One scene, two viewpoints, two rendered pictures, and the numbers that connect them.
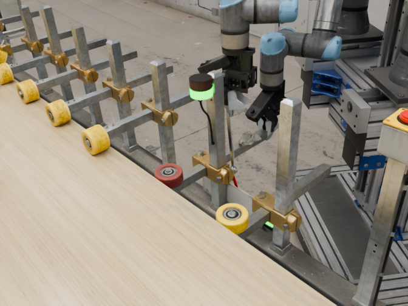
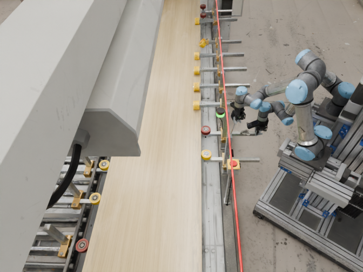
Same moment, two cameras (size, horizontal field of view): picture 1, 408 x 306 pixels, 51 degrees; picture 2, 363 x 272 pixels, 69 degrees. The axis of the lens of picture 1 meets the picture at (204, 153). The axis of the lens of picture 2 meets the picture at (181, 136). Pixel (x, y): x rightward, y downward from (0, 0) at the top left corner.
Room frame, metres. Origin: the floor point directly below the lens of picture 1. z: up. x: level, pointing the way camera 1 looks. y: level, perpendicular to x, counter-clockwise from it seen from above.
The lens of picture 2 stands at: (-0.16, -0.79, 2.56)
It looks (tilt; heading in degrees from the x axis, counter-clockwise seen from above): 50 degrees down; 47
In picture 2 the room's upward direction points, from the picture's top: 5 degrees counter-clockwise
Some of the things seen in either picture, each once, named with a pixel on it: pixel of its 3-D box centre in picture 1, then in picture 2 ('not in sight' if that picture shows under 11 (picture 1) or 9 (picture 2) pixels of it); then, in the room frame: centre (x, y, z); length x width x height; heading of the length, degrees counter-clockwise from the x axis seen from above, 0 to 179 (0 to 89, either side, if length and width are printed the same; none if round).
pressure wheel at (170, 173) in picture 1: (170, 186); (205, 133); (0.96, 0.10, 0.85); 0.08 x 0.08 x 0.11
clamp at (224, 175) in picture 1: (212, 168); (223, 135); (1.04, -0.02, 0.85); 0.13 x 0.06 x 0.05; 41
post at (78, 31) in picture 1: (89, 83); (220, 75); (1.60, 0.45, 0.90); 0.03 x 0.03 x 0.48; 41
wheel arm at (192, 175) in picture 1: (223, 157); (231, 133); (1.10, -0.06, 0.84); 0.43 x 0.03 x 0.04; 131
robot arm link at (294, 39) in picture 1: (287, 43); (277, 107); (1.33, -0.29, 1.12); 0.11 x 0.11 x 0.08; 61
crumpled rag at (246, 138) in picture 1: (247, 136); (245, 131); (1.17, -0.15, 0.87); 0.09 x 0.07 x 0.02; 131
